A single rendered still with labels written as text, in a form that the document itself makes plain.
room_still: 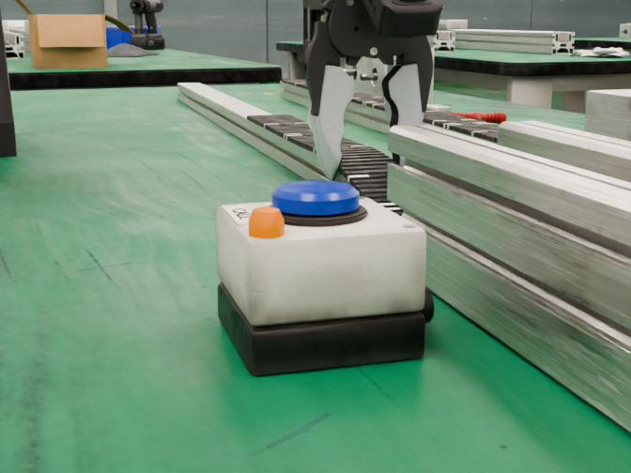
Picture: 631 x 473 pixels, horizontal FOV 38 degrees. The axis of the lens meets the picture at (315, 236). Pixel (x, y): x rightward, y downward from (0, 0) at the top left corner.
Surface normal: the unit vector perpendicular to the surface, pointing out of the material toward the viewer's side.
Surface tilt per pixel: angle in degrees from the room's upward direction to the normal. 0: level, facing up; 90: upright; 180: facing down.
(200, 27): 90
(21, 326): 0
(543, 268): 90
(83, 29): 63
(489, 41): 90
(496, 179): 90
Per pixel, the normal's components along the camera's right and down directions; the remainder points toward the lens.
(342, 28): 0.28, 0.22
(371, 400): 0.00, -0.97
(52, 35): 0.30, -0.15
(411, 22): 0.24, 0.70
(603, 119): -0.96, 0.07
